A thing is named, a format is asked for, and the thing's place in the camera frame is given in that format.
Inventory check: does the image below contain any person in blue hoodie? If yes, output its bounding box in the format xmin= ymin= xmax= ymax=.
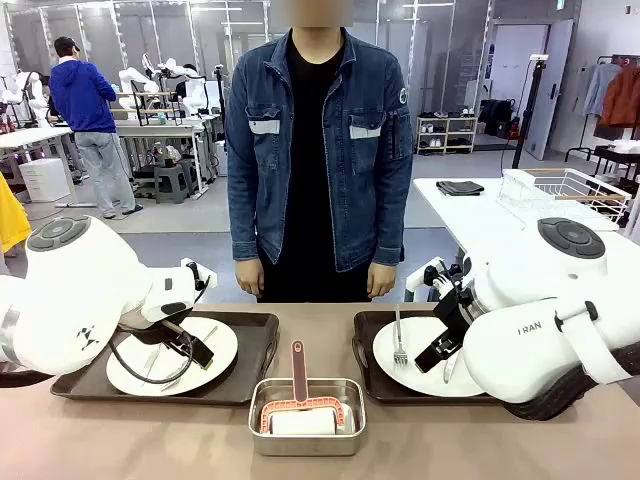
xmin=48 ymin=35 xmax=144 ymax=220

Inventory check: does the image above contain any person's right hand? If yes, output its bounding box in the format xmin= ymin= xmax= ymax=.
xmin=234 ymin=258 xmax=265 ymax=297

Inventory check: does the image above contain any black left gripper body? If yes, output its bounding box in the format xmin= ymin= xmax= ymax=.
xmin=159 ymin=318 xmax=202 ymax=358

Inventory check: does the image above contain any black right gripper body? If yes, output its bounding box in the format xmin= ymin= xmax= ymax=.
xmin=432 ymin=286 xmax=477 ymax=335

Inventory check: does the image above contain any black right arm cable sleeve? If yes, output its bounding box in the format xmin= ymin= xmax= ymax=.
xmin=502 ymin=344 xmax=640 ymax=422

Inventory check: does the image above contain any grey open door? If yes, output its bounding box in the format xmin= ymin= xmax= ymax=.
xmin=523 ymin=19 xmax=575 ymax=162

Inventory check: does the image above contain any person in denim jacket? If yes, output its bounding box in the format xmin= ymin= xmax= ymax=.
xmin=224 ymin=0 xmax=415 ymax=304

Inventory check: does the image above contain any person's left forearm denim sleeve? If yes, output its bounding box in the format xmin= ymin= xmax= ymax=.
xmin=372 ymin=184 xmax=414 ymax=267

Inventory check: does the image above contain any white drawer cabinet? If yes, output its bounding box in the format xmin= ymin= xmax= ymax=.
xmin=18 ymin=157 xmax=72 ymax=203

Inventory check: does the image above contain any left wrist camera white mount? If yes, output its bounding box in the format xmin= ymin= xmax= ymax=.
xmin=179 ymin=257 xmax=219 ymax=304

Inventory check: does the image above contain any black left arm cable sleeve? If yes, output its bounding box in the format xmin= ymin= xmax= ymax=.
xmin=0 ymin=360 xmax=57 ymax=389

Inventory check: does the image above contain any grey plastic stool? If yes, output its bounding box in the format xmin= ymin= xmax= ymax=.
xmin=153 ymin=163 xmax=190 ymax=205

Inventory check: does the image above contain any salmon lint roller brown handle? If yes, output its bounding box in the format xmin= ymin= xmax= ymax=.
xmin=259 ymin=339 xmax=350 ymax=436

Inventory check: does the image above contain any person's left hand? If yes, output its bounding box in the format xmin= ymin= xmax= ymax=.
xmin=367 ymin=263 xmax=397 ymax=300

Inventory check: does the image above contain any orange hanging jacket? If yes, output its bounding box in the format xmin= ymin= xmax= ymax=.
xmin=598 ymin=64 xmax=640 ymax=127

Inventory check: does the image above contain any rectangular stainless steel tin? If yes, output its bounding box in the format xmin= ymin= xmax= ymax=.
xmin=248 ymin=377 xmax=368 ymax=457

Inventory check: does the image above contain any white wire dish rack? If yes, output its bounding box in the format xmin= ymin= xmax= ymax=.
xmin=497 ymin=168 xmax=632 ymax=230

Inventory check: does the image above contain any person's right forearm denim sleeve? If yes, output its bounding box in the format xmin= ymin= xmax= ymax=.
xmin=227 ymin=184 xmax=266 ymax=264

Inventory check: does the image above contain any dark brown plastic tray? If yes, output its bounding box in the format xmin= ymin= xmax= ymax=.
xmin=49 ymin=310 xmax=280 ymax=406
xmin=352 ymin=309 xmax=506 ymax=405

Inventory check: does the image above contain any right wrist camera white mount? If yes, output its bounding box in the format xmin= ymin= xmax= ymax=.
xmin=405 ymin=255 xmax=466 ymax=304

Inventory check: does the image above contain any silver metal fork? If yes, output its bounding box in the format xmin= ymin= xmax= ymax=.
xmin=159 ymin=325 xmax=219 ymax=392
xmin=392 ymin=303 xmax=409 ymax=369

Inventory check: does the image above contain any white round plate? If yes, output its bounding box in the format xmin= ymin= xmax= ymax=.
xmin=105 ymin=315 xmax=239 ymax=397
xmin=372 ymin=315 xmax=489 ymax=398

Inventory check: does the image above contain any grey blue hanging shirt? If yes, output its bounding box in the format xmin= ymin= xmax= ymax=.
xmin=582 ymin=62 xmax=624 ymax=117

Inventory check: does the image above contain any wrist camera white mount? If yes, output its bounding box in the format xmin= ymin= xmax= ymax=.
xmin=179 ymin=257 xmax=219 ymax=304
xmin=405 ymin=255 xmax=466 ymax=304

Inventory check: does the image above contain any black camera tripod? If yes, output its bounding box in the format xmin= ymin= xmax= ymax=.
xmin=510 ymin=53 xmax=550 ymax=170

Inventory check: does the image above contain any black arm cable sleeve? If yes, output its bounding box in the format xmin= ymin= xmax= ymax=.
xmin=502 ymin=344 xmax=640 ymax=422
xmin=0 ymin=360 xmax=57 ymax=389

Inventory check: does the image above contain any thin black left gripper cable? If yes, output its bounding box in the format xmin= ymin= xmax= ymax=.
xmin=107 ymin=327 xmax=196 ymax=386

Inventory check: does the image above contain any white side table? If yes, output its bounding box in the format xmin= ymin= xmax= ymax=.
xmin=412 ymin=177 xmax=640 ymax=261

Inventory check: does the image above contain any white shoe rack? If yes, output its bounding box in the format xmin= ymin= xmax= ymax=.
xmin=415 ymin=115 xmax=479 ymax=155

